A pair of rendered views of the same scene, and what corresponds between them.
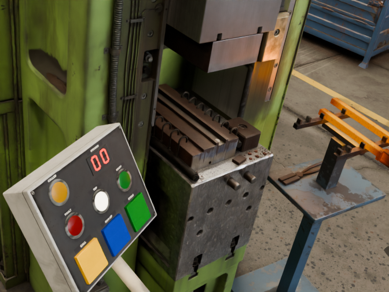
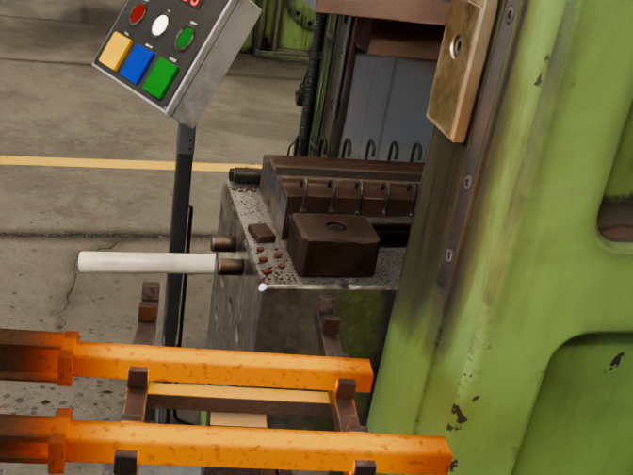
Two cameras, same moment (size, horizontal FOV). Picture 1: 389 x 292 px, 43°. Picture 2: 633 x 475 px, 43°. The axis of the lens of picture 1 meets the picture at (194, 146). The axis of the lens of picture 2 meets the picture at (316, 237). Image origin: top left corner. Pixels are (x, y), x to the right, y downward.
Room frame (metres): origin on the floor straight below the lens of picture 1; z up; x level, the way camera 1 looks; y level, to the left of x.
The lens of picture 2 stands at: (2.00, -1.14, 1.48)
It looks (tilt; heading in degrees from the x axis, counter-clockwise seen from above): 26 degrees down; 117
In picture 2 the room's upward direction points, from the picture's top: 10 degrees clockwise
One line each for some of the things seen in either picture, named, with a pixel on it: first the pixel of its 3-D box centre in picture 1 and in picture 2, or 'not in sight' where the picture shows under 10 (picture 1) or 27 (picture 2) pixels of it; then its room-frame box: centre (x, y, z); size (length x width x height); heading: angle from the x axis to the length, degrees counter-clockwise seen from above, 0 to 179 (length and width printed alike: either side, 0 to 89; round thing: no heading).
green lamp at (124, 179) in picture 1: (124, 179); (185, 38); (0.98, 0.16, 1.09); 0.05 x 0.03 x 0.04; 135
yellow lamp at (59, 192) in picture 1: (58, 192); not in sight; (0.81, 0.27, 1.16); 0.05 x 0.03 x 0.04; 135
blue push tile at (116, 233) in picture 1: (115, 234); (138, 65); (0.87, 0.15, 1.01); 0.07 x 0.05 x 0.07; 160
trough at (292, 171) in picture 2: (183, 112); (398, 180); (1.54, 0.06, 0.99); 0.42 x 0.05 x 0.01; 45
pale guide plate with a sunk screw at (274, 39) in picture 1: (273, 37); (460, 63); (1.69, -0.20, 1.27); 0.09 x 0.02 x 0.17; 135
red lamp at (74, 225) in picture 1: (74, 225); (137, 13); (0.80, 0.23, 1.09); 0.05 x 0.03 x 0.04; 135
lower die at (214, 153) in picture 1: (176, 123); (390, 193); (1.52, 0.08, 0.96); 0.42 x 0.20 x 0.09; 45
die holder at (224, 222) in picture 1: (178, 175); (377, 338); (1.57, 0.04, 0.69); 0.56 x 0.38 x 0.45; 45
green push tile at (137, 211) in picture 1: (136, 212); (162, 79); (0.97, 0.12, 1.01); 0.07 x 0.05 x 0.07; 160
